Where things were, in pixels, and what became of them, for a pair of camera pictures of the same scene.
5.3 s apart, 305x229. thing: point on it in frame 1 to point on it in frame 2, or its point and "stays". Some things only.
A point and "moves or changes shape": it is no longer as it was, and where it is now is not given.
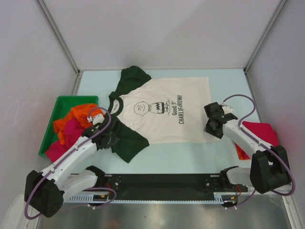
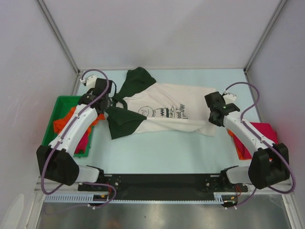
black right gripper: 208,129 to 217,123
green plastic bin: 62,107 stays
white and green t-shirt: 158,110 moves or changes shape
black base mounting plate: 136,187 stays
